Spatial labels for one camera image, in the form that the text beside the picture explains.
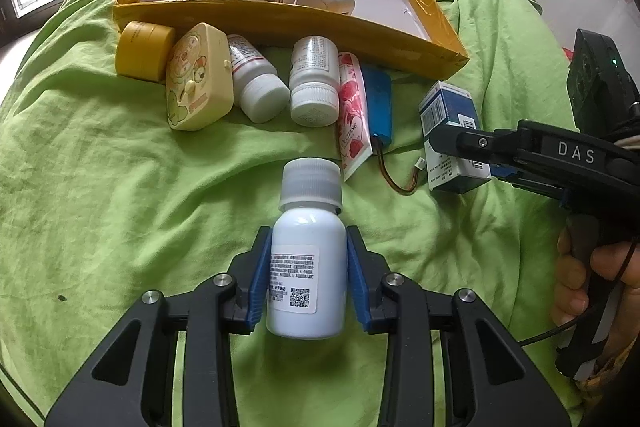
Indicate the pink floral tube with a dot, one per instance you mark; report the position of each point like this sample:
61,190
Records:
352,122

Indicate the yellow round jar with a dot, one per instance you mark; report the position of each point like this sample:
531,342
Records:
142,52

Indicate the white bottle red label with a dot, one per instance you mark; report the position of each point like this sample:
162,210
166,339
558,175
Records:
255,87

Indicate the person's right hand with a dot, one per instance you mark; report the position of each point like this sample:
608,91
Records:
612,267

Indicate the plain white bottle clear cap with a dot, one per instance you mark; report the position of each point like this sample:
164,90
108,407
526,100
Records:
305,227

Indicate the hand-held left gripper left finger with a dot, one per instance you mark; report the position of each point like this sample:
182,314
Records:
257,282

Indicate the yellow cartoon case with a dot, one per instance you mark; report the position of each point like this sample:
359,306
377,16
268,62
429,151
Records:
200,82

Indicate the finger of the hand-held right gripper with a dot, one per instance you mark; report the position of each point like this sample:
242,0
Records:
470,142
510,174

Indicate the blue and white carton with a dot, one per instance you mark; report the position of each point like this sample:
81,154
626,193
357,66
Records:
447,107

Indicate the yellow cardboard box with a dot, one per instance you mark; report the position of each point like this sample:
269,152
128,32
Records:
300,24

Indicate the white pill bottle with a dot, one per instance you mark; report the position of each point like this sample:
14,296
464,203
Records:
312,77

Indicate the green blanket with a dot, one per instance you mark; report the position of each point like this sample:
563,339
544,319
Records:
125,207

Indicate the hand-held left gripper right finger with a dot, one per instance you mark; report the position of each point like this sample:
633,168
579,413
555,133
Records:
357,282

